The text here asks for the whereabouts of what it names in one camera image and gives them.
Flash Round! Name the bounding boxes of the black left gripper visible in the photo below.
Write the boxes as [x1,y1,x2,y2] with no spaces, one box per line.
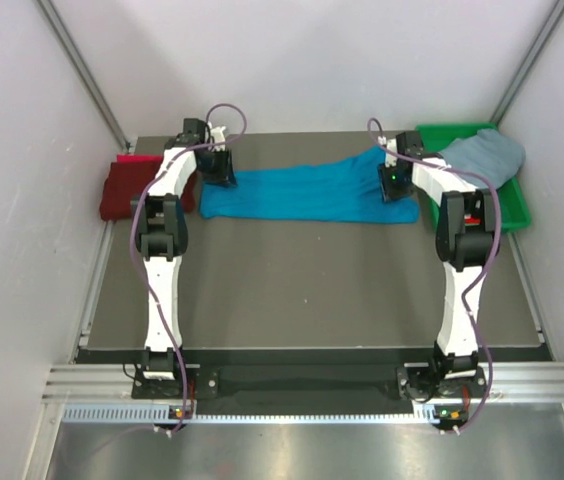
[197,146,236,188]

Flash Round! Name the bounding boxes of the blue t shirt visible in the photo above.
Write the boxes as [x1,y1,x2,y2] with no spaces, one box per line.
[199,147,420,225]

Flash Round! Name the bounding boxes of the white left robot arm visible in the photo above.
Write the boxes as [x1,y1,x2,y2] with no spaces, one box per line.
[129,118,237,400]

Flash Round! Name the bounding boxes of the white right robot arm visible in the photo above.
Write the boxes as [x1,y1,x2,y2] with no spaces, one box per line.
[376,131,501,399]

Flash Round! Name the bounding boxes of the red t shirt in bin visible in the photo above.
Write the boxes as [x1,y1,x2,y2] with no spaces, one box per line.
[464,215,482,225]

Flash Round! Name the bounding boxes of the dark red folded t shirt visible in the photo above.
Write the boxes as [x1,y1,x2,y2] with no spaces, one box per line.
[99,157,198,221]

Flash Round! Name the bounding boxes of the grey t shirt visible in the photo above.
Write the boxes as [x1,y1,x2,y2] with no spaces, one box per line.
[439,129,526,189]

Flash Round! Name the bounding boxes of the pink folded t shirt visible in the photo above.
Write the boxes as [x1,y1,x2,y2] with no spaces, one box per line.
[116,154,163,163]

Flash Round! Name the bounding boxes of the green plastic bin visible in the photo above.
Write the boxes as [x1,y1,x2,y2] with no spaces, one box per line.
[415,123,532,233]

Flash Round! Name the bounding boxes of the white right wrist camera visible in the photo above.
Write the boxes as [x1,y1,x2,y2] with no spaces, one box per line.
[377,136,398,168]

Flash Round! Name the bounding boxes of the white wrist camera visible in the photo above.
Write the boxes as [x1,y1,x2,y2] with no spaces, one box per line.
[377,136,398,168]
[207,122,227,151]

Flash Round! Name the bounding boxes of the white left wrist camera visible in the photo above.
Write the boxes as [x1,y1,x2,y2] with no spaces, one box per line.
[207,122,227,151]

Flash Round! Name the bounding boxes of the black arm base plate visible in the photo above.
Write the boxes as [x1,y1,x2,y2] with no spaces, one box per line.
[130,363,489,401]

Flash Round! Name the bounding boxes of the left aluminium corner post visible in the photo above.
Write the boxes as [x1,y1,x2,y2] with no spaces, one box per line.
[33,0,131,150]

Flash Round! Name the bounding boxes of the aluminium corner post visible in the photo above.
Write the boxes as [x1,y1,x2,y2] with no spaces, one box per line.
[33,0,131,150]
[489,0,564,125]

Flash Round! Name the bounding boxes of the aluminium front rail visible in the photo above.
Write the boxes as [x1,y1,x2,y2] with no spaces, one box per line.
[42,361,564,428]

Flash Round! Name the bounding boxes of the right aluminium corner post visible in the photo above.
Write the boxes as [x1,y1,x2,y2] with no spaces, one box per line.
[489,0,564,125]

